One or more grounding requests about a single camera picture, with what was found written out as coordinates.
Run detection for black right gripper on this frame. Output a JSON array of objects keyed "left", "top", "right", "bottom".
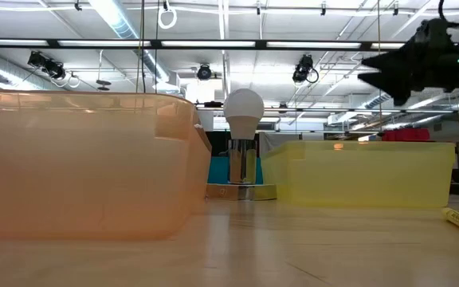
[{"left": 357, "top": 37, "right": 459, "bottom": 107}]

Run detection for orange translucent bin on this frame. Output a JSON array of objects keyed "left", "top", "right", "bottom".
[{"left": 0, "top": 88, "right": 214, "bottom": 242}]

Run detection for red storage bin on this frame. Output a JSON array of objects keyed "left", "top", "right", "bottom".
[{"left": 381, "top": 128, "right": 431, "bottom": 143}]

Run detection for yellow translucent bin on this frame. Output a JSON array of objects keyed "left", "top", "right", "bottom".
[{"left": 261, "top": 140, "right": 457, "bottom": 209}]

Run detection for white hanging cloth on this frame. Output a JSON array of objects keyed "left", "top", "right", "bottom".
[{"left": 258, "top": 132, "right": 301, "bottom": 157}]

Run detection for white bulb chrome lamp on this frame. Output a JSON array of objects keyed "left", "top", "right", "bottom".
[{"left": 205, "top": 87, "right": 278, "bottom": 202}]

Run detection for blue plastic bin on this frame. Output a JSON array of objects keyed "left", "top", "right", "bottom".
[{"left": 206, "top": 155, "right": 265, "bottom": 186}]

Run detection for black overhead light bar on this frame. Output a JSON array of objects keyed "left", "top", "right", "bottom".
[{"left": 0, "top": 37, "right": 408, "bottom": 51}]

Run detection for yellow hanging cable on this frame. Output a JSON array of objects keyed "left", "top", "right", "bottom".
[{"left": 375, "top": 0, "right": 384, "bottom": 128}]

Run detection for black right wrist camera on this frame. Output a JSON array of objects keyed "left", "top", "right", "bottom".
[{"left": 414, "top": 18, "right": 459, "bottom": 55}]

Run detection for black ceiling-mounted camera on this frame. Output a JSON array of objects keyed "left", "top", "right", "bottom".
[
  {"left": 292, "top": 54, "right": 320, "bottom": 85},
  {"left": 196, "top": 63, "right": 214, "bottom": 82},
  {"left": 27, "top": 50, "right": 68, "bottom": 81}
]

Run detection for white hanging ring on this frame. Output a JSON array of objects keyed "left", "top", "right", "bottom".
[{"left": 157, "top": 5, "right": 179, "bottom": 30}]

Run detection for thin black hanging cable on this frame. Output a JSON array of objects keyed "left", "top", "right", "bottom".
[{"left": 141, "top": 0, "right": 147, "bottom": 95}]

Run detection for silver ventilation duct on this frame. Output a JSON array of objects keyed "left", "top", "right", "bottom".
[{"left": 87, "top": 0, "right": 183, "bottom": 96}]

